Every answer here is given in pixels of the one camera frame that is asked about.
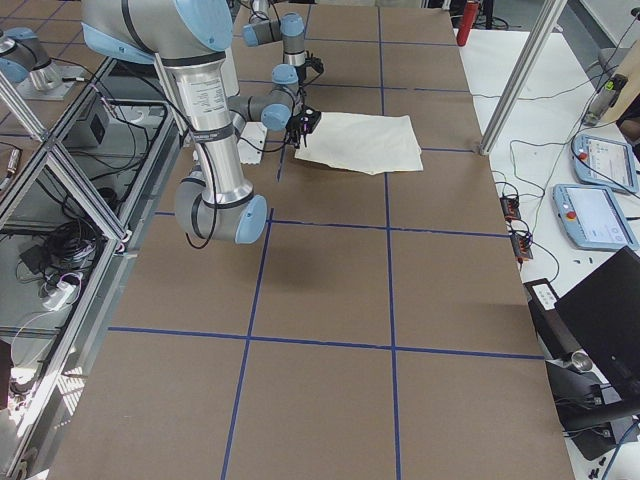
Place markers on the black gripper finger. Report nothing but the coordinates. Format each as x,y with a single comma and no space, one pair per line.
298,139

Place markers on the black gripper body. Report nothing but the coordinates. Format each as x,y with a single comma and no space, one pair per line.
298,123
312,62

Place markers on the cream long-sleeve cat shirt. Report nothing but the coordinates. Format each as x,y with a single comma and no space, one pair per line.
369,144

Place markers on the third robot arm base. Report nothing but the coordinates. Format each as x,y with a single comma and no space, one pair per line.
21,53

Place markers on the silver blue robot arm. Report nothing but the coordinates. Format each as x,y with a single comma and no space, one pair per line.
191,39
266,26

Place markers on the red cylinder tube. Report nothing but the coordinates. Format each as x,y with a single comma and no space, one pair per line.
466,22

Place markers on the grey control box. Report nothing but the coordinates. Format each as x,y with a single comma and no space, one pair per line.
90,127

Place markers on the upper orange black adapter box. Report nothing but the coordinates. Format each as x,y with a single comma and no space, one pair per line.
510,208

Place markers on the orange black adapter box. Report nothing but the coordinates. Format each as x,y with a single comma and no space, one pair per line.
510,208
521,248

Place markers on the lower orange black adapter box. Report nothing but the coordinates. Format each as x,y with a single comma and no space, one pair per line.
521,248

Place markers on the white power strip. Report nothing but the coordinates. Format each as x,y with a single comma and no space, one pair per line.
61,296

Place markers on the lower blue teach pendant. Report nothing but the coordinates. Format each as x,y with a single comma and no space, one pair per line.
592,217

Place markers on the blue teach pendant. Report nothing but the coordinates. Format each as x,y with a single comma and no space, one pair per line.
606,162
592,217

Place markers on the upper blue teach pendant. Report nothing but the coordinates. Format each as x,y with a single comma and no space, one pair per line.
606,162

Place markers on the black laptop computer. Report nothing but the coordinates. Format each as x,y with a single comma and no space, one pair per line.
602,313

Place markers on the black monitor stand base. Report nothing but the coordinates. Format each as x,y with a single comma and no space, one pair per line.
593,415

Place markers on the aluminium frame post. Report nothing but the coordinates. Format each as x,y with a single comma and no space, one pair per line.
533,46

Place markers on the aluminium frame rack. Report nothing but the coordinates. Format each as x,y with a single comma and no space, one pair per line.
73,214

